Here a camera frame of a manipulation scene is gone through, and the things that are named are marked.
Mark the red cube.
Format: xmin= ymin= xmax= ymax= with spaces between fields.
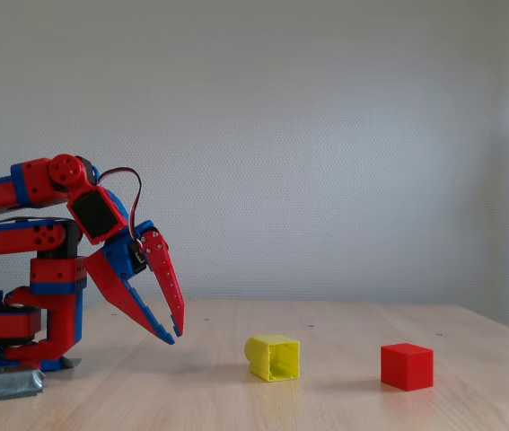
xmin=380 ymin=342 xmax=434 ymax=392

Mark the red brown gripper servo cable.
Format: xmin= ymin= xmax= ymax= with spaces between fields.
xmin=96 ymin=167 xmax=144 ymax=243

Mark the yellow hollow cube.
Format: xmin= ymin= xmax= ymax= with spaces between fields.
xmin=243 ymin=334 xmax=302 ymax=383

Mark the grey duct tape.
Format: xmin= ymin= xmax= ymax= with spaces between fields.
xmin=0 ymin=356 xmax=83 ymax=403

